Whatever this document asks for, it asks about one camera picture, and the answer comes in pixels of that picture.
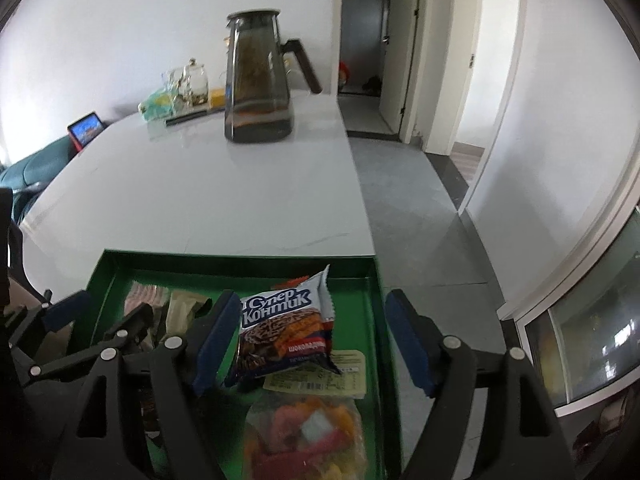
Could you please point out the glass jar with lid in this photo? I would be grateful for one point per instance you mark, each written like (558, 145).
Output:
(195, 85)

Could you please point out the dark shoes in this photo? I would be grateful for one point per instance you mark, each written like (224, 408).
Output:
(371, 85)

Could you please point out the glass door cabinet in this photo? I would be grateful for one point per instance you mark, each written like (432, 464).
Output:
(595, 320)

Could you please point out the black tea tray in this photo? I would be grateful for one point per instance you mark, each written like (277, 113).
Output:
(192, 116)

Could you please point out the red smart display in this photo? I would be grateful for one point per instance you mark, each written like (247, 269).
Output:
(86, 131)

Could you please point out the clear bag of colourful snacks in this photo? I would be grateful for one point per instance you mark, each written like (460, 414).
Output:
(300, 435)

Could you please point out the red round object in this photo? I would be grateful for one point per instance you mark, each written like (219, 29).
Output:
(344, 74)

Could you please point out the beige small snack packet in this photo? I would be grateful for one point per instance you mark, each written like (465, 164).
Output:
(182, 310)

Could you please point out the green tray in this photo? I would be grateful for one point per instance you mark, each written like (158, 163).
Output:
(355, 305)

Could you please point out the glass cup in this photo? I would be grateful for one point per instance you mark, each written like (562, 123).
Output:
(171, 82)

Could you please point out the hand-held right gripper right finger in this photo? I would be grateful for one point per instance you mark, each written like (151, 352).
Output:
(410, 345)

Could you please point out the white door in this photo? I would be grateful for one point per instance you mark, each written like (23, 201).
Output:
(400, 50)

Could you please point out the yellow orange box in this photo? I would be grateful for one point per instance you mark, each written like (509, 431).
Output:
(217, 98)

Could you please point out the grey entrance door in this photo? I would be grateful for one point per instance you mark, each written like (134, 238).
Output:
(365, 30)

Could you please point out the green wet wipes pack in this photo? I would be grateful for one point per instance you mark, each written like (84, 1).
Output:
(157, 104)

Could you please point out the blue white wafer packet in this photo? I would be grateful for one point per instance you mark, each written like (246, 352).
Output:
(280, 330)

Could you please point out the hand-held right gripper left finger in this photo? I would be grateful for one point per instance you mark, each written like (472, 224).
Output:
(217, 345)

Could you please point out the dark glass pitcher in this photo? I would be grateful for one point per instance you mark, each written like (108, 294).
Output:
(257, 85)

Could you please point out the pink striped snack packet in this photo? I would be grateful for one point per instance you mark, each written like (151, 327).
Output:
(145, 296)

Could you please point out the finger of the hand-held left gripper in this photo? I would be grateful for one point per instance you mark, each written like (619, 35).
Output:
(67, 310)
(127, 327)

